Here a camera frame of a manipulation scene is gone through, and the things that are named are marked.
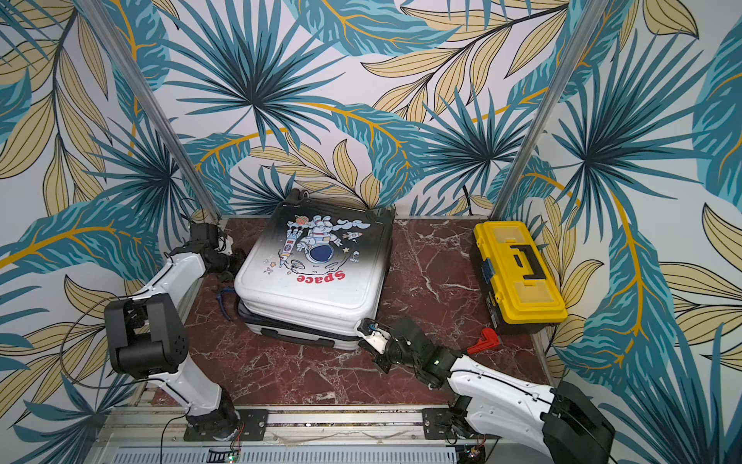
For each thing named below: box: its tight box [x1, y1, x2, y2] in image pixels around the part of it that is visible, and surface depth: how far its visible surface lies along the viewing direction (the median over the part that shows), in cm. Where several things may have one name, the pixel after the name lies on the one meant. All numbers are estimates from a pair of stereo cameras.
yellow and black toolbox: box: [469, 220, 569, 336], surface depth 85 cm
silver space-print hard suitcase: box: [233, 189, 396, 350], surface depth 80 cm
